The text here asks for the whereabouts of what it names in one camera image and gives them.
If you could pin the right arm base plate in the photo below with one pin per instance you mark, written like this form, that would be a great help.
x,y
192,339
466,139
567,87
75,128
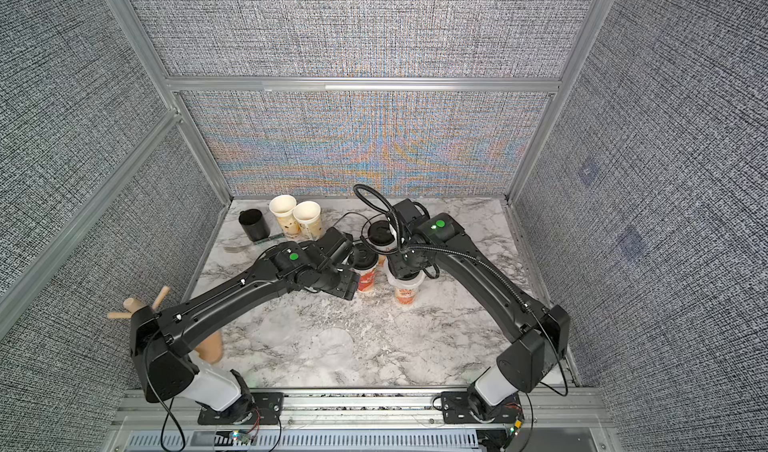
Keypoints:
x,y
463,407

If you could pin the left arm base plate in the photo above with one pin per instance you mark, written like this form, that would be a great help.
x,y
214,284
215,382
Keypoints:
x,y
264,408

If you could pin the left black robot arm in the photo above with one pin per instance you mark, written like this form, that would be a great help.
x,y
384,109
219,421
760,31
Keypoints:
x,y
161,342

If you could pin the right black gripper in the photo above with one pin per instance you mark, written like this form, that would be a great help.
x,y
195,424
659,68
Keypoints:
x,y
398,265

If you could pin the black lid front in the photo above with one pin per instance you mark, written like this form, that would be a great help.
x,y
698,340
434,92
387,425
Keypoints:
x,y
362,257
381,236

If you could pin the red paper cup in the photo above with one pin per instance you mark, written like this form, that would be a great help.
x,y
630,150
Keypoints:
x,y
366,279

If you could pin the wooden peg rack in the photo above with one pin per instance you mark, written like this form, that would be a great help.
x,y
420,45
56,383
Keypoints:
x,y
211,350

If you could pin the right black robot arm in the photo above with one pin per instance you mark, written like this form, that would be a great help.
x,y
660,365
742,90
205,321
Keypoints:
x,y
537,334

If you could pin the black cylindrical cup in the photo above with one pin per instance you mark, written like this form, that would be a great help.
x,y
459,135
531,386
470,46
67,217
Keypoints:
x,y
254,224

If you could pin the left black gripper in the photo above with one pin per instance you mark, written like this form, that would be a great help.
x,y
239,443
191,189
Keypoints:
x,y
346,284

